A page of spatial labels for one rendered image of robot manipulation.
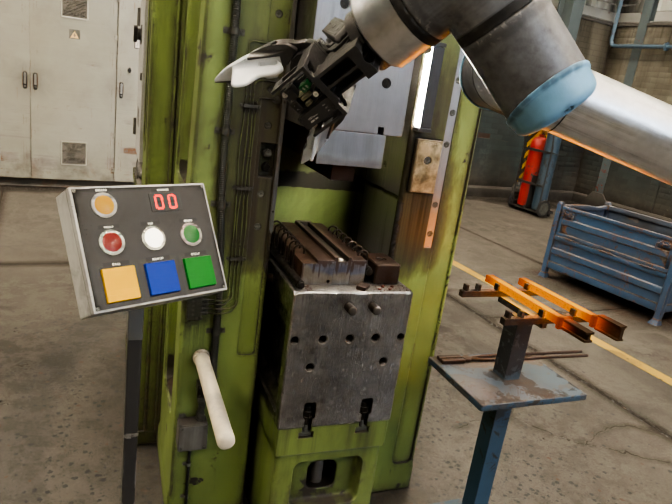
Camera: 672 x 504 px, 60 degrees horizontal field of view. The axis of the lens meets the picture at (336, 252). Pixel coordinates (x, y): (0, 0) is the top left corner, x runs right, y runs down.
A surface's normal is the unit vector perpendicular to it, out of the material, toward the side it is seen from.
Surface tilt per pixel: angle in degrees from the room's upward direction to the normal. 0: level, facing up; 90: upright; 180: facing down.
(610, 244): 89
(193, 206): 60
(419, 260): 90
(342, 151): 90
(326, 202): 90
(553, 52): 76
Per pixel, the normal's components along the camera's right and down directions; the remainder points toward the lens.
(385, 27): -0.32, 0.55
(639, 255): -0.84, 0.03
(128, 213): 0.68, -0.22
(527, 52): -0.18, 0.37
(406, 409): 0.34, 0.31
